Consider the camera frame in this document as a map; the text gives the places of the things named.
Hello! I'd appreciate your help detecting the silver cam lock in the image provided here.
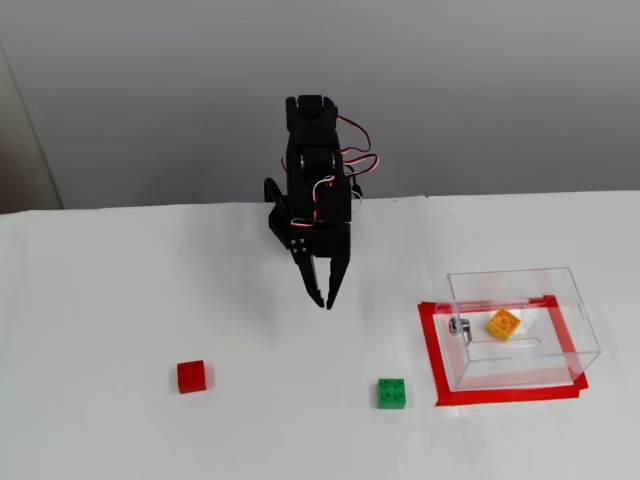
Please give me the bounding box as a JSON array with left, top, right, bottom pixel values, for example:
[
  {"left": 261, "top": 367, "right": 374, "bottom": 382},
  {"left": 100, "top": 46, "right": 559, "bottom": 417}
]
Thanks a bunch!
[{"left": 448, "top": 316, "right": 477, "bottom": 347}]

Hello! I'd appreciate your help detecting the red white looped servo cable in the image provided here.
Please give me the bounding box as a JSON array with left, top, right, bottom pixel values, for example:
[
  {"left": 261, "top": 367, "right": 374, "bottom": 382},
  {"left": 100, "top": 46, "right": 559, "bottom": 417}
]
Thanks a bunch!
[{"left": 336, "top": 115, "right": 382, "bottom": 177}]

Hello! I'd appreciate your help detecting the yellow lego brick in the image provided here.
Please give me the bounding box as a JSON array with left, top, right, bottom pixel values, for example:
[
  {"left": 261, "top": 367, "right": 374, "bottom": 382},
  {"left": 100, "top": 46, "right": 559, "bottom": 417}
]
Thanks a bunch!
[{"left": 484, "top": 307, "right": 523, "bottom": 344}]

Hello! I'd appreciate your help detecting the green lego brick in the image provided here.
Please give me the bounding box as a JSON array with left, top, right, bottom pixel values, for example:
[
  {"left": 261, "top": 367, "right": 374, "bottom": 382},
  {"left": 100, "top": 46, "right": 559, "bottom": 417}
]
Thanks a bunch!
[{"left": 376, "top": 378, "right": 408, "bottom": 411}]

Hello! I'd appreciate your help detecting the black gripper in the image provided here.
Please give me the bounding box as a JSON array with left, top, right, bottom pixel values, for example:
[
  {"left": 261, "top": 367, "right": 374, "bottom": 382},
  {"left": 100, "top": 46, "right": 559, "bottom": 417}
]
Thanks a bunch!
[{"left": 287, "top": 222, "right": 352, "bottom": 311}]

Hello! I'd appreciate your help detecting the red lego brick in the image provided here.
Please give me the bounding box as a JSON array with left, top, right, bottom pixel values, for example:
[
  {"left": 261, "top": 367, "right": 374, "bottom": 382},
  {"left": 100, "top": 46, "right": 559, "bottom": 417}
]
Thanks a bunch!
[{"left": 176, "top": 360, "right": 208, "bottom": 396}]

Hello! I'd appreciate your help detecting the red white gripper servo cable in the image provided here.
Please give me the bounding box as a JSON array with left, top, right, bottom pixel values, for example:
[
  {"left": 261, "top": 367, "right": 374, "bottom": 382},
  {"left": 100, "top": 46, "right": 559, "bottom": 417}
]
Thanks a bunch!
[{"left": 290, "top": 174, "right": 336, "bottom": 230}]

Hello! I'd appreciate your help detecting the red tape square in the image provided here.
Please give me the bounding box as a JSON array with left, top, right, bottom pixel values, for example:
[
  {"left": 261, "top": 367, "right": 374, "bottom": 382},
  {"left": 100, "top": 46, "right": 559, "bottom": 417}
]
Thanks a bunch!
[{"left": 417, "top": 294, "right": 590, "bottom": 409}]

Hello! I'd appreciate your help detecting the transparent acrylic box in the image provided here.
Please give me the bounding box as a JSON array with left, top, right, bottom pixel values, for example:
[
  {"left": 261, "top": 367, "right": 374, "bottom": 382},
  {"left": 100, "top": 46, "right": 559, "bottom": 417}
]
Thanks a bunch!
[{"left": 446, "top": 267, "right": 601, "bottom": 394}]

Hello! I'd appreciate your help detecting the black table clamp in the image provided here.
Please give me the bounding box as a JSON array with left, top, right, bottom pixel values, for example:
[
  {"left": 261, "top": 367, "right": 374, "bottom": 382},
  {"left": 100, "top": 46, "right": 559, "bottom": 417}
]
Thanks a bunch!
[{"left": 263, "top": 177, "right": 289, "bottom": 210}]

